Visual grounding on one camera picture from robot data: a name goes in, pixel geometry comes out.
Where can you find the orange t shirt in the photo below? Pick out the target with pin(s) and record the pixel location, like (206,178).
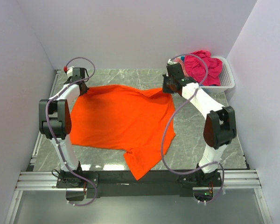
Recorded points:
(120,117)

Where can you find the white plastic laundry basket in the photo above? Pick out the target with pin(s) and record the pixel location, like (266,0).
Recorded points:
(226,79)

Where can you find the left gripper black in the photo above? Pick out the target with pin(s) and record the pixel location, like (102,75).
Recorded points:
(87,89)

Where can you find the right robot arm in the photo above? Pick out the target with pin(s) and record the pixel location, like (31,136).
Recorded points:
(220,123)

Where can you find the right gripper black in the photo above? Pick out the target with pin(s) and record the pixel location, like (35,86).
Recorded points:
(165,89)

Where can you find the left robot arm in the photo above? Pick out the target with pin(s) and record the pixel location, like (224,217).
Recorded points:
(55,121)

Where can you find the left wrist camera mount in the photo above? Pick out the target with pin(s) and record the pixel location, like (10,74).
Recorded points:
(68,70)

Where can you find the magenta t shirt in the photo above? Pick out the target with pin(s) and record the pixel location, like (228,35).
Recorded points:
(195,68)

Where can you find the right aluminium rail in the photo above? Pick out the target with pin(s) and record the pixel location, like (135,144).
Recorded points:
(241,179)

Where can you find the light pink t shirt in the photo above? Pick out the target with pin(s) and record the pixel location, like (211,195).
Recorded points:
(178,60)

